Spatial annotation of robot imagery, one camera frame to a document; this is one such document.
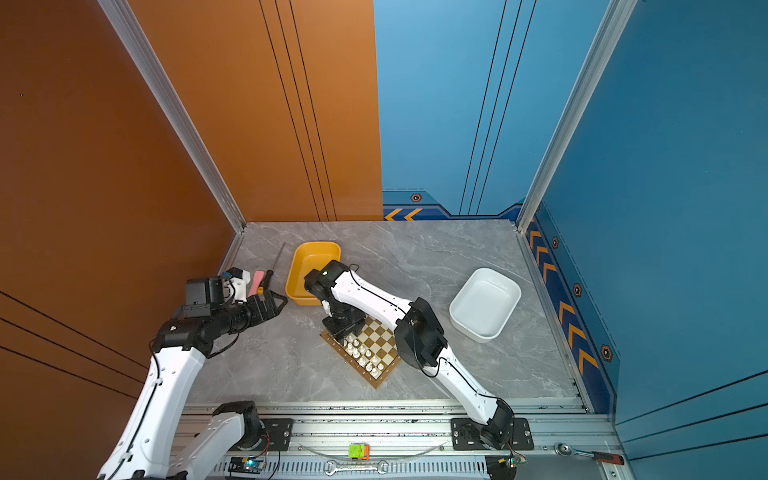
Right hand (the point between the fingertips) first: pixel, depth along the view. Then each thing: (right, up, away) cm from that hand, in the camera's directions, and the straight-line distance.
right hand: (345, 339), depth 84 cm
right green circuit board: (+40, -26, -14) cm, 49 cm away
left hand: (-17, +12, -7) cm, 22 cm away
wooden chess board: (+8, -4, +1) cm, 9 cm away
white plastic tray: (+43, +8, +13) cm, 46 cm away
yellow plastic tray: (-19, +22, +24) cm, 38 cm away
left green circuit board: (-22, -26, -13) cm, 36 cm away
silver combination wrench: (-1, -26, -14) cm, 30 cm away
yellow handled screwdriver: (-30, +17, +21) cm, 40 cm away
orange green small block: (+6, -22, -14) cm, 27 cm away
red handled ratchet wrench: (+54, -22, -14) cm, 60 cm away
